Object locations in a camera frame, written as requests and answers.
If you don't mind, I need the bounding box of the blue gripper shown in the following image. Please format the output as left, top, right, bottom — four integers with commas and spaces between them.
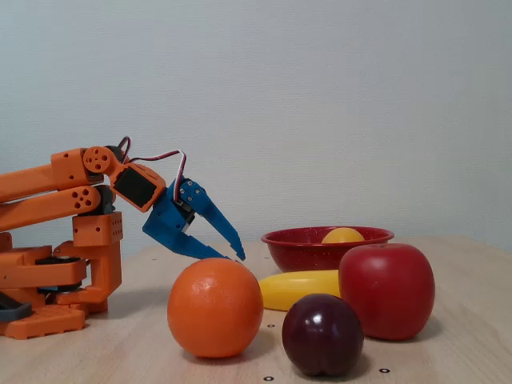
142, 179, 246, 262

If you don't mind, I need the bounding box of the yellow orange peach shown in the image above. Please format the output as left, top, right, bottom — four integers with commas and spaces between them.
322, 227, 366, 244

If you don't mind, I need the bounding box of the orange robot base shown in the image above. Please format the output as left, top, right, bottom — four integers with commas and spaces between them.
0, 231, 88, 341

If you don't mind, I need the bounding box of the red speckled bowl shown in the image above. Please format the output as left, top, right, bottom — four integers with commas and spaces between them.
260, 226, 395, 273

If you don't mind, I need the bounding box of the orange fruit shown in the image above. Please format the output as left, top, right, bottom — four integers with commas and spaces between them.
166, 258, 264, 359

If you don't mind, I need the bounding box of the yellow banana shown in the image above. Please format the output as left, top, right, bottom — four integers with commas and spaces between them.
258, 270, 342, 312

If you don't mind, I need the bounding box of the dark purple plum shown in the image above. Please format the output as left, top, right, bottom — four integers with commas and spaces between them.
282, 294, 365, 377

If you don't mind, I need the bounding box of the grey table clamp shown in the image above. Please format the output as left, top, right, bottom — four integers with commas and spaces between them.
0, 291, 33, 323

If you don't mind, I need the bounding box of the red apple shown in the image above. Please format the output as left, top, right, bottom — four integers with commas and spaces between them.
338, 242, 436, 342

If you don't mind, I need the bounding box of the red white black servo cable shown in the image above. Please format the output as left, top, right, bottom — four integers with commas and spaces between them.
118, 135, 188, 201

